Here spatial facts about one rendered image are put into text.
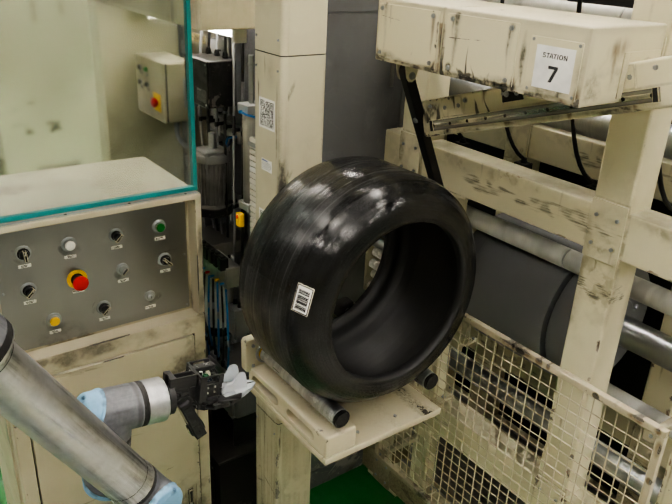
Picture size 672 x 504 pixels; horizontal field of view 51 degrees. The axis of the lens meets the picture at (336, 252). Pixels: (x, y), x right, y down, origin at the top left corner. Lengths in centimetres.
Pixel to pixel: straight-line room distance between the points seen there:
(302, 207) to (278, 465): 95
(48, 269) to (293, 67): 79
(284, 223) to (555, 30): 65
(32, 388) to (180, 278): 101
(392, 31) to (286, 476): 132
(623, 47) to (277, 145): 79
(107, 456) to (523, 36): 108
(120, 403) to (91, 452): 21
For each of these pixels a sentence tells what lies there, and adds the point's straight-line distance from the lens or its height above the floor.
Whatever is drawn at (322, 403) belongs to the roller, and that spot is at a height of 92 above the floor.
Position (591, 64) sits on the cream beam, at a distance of 141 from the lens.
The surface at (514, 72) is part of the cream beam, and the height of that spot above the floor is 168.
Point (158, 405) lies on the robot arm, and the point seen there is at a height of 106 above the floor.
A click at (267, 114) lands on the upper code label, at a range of 175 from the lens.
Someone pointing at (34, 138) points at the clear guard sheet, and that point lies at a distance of 178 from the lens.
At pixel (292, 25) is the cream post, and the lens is 168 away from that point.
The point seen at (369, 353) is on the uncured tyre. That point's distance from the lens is 187.
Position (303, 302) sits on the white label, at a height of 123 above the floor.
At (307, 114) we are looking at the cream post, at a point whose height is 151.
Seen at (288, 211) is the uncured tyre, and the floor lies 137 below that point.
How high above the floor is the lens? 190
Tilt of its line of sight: 24 degrees down
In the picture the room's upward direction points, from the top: 3 degrees clockwise
